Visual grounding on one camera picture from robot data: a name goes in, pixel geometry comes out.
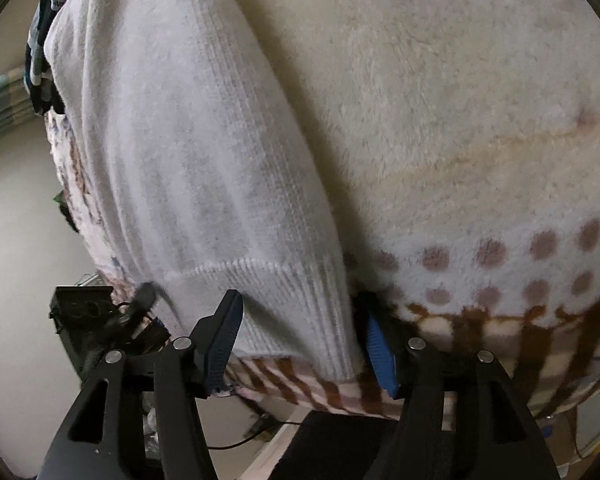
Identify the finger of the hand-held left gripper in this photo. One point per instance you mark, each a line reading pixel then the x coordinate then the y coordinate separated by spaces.
pixel 145 296

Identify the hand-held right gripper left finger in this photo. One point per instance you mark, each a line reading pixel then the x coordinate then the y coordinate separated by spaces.
pixel 225 340

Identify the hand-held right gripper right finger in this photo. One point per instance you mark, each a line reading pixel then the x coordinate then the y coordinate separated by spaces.
pixel 380 355

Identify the white knit sweater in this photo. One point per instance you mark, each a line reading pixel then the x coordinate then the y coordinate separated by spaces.
pixel 180 135

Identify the grey-green curtain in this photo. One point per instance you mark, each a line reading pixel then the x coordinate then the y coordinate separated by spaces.
pixel 5 105

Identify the folded dark striped sweater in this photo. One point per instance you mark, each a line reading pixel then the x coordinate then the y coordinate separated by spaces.
pixel 37 60

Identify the floral checked bed blanket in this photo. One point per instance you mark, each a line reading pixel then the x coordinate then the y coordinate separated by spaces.
pixel 455 110

